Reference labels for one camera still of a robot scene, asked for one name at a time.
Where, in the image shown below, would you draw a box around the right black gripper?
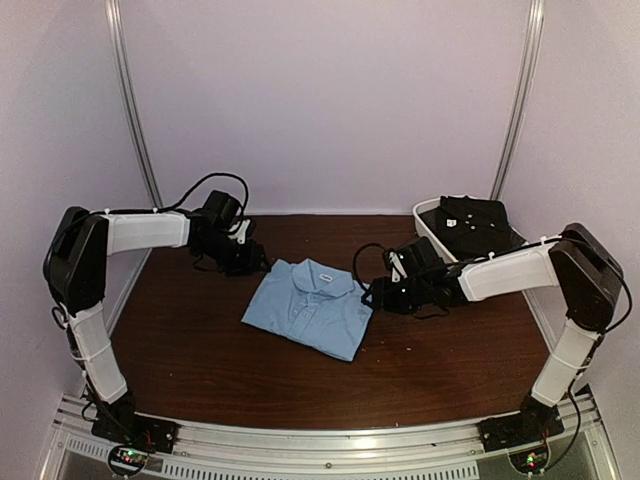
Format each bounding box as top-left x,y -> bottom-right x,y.
362,276 -> 431,315

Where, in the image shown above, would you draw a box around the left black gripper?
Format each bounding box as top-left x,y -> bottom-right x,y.
196,233 -> 272,278

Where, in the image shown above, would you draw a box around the white plastic basket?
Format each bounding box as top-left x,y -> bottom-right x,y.
412,197 -> 531,264

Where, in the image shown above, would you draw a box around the light blue long sleeve shirt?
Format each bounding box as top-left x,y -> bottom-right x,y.
241,259 -> 373,362

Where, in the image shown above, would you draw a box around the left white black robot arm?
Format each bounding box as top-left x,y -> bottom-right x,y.
43,191 -> 271,405

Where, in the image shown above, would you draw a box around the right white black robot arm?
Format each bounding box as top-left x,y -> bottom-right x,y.
361,223 -> 632,442

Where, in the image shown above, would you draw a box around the black folded shirt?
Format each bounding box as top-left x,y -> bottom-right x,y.
436,196 -> 510,253

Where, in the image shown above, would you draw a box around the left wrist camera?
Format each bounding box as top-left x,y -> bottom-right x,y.
228,218 -> 256,245

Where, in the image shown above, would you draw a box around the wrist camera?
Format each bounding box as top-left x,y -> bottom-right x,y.
384,249 -> 407,283
228,218 -> 256,245

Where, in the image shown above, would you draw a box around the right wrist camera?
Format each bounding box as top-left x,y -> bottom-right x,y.
384,249 -> 407,283

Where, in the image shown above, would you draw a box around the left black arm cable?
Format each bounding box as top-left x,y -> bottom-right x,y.
154,172 -> 251,221

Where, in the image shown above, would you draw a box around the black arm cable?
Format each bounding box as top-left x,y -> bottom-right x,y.
352,243 -> 396,301
154,172 -> 251,221

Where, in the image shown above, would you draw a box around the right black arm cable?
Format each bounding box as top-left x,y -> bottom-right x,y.
352,243 -> 396,301

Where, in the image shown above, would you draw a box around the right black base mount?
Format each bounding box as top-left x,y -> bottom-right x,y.
478,412 -> 565,452

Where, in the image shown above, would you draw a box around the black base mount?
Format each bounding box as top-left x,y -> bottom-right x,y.
91,414 -> 178,454
478,412 -> 565,452

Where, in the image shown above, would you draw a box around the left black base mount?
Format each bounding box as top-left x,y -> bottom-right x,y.
91,414 -> 178,454

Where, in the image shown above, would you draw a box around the front aluminium rail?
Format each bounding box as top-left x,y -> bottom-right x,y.
35,393 -> 622,479

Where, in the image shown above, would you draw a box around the right aluminium frame post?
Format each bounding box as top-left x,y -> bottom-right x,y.
490,0 -> 545,200

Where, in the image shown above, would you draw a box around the aluminium frame post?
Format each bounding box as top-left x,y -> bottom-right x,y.
490,0 -> 545,200
104,0 -> 163,207

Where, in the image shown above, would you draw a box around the left aluminium frame post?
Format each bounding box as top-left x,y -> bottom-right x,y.
104,0 -> 163,207

